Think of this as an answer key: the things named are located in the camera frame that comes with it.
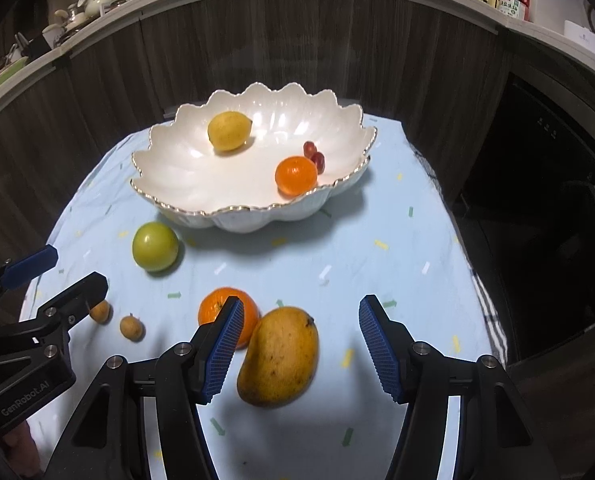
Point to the black built-in dishwasher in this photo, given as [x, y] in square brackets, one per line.
[562, 210]

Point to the yellow lemon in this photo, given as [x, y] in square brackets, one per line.
[230, 131]

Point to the white scalloped bowl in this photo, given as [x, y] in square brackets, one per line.
[237, 180]

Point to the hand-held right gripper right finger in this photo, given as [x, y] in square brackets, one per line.
[382, 350]

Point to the white countertop appliance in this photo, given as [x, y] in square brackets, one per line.
[591, 42]

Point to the red grape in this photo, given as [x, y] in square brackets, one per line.
[319, 160]
[309, 148]

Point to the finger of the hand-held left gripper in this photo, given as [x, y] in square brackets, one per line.
[30, 264]
[72, 300]

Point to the tangerine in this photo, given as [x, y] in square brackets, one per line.
[295, 175]
[212, 310]

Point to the dark wood base cabinet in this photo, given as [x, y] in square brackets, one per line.
[277, 40]

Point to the green apple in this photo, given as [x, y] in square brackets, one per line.
[156, 247]

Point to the yellow mango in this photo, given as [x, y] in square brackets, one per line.
[277, 356]

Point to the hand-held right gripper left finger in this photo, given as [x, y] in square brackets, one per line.
[225, 350]

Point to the brown longan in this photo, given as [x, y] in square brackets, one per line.
[99, 311]
[132, 327]

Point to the white teapot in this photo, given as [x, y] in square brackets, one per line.
[97, 5]

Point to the light blue patterned cloth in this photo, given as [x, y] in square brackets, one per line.
[377, 270]

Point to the person's left hand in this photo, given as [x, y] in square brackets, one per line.
[21, 447]

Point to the green bowl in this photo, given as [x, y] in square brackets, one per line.
[0, 77]

